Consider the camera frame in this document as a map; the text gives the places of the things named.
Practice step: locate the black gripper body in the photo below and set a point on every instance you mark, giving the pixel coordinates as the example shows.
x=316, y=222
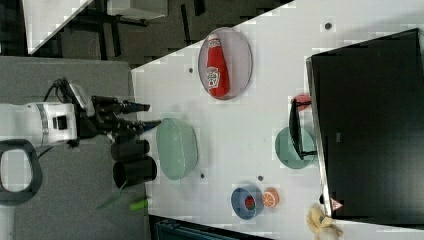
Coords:
x=104, y=120

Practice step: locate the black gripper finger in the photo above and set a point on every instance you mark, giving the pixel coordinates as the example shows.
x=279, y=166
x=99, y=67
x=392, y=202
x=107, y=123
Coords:
x=137, y=127
x=127, y=107

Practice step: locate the green plastic strainer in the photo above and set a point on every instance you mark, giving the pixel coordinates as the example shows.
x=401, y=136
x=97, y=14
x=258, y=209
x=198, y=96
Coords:
x=177, y=148

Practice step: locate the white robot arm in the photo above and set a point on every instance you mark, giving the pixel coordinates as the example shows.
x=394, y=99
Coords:
x=26, y=128

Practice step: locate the upper black cylinder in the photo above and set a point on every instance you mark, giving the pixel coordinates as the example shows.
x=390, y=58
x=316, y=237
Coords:
x=129, y=150

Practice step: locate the green marker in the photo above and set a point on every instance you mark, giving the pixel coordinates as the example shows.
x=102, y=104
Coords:
x=139, y=205

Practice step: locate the red ketchup bottle toy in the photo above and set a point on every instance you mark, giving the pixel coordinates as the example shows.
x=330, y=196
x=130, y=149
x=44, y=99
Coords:
x=217, y=75

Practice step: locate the teal crate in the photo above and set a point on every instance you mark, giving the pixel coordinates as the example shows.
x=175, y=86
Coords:
x=166, y=230

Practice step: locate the grey oval plate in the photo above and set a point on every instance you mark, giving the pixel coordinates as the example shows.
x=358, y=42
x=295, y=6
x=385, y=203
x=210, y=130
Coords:
x=238, y=57

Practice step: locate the blue bowl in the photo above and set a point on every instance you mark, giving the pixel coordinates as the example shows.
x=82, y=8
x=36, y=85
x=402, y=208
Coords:
x=238, y=201

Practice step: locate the red toy in bowl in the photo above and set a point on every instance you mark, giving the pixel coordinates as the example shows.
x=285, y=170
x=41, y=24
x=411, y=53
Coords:
x=250, y=203

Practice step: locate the orange slice toy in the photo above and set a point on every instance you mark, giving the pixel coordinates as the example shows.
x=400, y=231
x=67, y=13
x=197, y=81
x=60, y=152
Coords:
x=270, y=197

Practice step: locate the green round plate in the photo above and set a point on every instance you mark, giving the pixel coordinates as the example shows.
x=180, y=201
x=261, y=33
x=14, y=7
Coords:
x=286, y=152

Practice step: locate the red round object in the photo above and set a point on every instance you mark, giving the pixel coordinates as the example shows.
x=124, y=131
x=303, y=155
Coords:
x=303, y=101

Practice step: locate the yellow plush toy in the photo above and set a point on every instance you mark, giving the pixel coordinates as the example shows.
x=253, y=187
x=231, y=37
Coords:
x=322, y=226

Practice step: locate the large black box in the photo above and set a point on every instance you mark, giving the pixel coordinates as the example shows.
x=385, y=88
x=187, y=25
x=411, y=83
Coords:
x=367, y=106

